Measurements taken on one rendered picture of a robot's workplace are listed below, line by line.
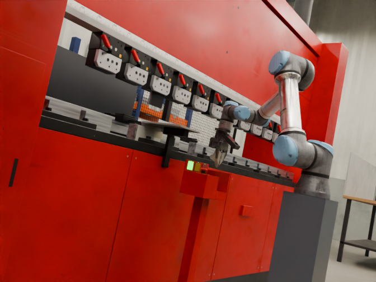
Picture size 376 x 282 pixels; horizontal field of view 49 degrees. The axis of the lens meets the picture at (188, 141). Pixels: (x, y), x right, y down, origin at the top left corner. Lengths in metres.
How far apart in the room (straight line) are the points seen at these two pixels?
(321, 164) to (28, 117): 1.15
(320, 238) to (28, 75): 1.25
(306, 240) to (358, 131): 7.93
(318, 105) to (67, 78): 2.52
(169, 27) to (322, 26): 8.44
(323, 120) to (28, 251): 3.09
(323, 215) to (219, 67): 1.39
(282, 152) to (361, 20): 8.82
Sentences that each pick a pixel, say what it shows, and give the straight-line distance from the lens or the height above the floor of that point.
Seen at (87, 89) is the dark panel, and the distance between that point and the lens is 2.66.
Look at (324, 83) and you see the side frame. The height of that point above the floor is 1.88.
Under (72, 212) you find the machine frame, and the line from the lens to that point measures 1.86.
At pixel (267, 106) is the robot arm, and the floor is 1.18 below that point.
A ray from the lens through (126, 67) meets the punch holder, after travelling 2.14.
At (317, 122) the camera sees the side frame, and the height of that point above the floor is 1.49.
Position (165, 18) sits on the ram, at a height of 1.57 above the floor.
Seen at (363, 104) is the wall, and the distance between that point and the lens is 9.72.
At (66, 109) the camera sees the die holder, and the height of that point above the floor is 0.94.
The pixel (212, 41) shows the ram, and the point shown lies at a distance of 2.72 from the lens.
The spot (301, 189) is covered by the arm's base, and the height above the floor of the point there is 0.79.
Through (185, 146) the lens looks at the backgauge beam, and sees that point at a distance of 2.98.
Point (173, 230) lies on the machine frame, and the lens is 2.41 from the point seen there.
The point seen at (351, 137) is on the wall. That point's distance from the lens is 9.60.
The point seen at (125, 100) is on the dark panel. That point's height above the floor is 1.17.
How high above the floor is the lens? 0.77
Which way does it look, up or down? 4 degrees up
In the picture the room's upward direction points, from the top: 11 degrees clockwise
